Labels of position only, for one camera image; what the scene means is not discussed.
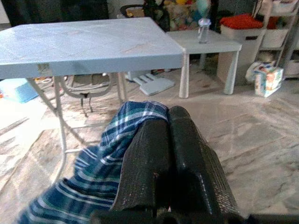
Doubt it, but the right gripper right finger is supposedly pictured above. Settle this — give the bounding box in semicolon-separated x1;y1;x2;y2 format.
167;105;240;217

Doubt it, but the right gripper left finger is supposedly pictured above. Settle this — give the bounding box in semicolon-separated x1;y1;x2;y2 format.
111;118;173;212

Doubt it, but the blue plaid shirt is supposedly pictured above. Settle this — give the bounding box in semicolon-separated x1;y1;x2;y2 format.
16;100;169;224

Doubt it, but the white slatted board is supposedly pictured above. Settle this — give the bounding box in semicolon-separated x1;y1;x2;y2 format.
127;72;176;97

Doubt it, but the grey chair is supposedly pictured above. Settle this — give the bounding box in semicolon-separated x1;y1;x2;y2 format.
60;73;113;117

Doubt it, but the printed diaper pack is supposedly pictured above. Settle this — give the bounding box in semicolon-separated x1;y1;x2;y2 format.
254;66;285;98

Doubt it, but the white plastic bag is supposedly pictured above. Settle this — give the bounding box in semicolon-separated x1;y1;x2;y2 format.
246;60;276;82

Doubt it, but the small white side table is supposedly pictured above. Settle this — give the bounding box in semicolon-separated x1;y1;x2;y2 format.
166;29;243;98

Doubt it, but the clear water bottle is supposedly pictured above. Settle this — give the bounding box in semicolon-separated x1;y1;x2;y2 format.
198;18;212;44

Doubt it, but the white storage box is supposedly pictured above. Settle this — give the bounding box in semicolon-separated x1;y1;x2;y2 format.
220;23;261;63

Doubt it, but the light blue folding table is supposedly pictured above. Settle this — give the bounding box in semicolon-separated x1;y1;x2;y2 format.
0;16;185;185

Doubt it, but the blue plastic box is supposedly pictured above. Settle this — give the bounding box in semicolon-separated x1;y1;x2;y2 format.
0;78;39;104

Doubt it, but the white shelf unit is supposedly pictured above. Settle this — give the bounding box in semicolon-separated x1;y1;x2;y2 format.
252;0;299;79

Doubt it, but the red folded cloth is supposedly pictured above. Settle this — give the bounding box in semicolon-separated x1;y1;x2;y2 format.
220;13;280;30

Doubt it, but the colourful toy pile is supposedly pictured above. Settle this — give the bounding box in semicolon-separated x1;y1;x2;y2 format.
163;0;219;32

